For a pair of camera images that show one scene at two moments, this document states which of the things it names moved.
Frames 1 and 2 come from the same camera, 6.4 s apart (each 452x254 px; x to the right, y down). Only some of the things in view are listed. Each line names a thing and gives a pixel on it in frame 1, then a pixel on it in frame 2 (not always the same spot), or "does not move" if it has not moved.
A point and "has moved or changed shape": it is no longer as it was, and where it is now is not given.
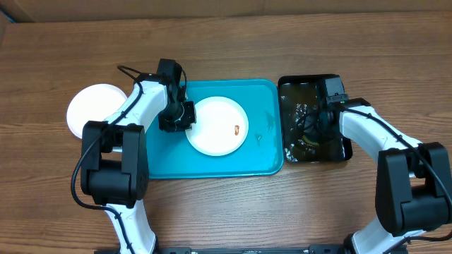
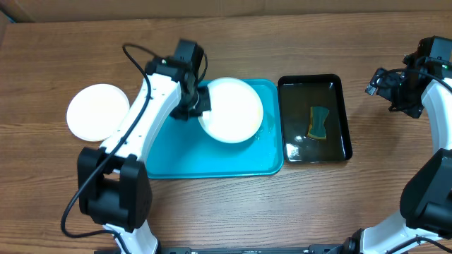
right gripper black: [315, 132] to [389, 82]
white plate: [221, 128] has moved or changed shape
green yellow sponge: [306, 140] has moved or changed shape
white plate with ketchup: [94, 102] does not move
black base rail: [314, 249] does not move
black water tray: [311, 128] does not move
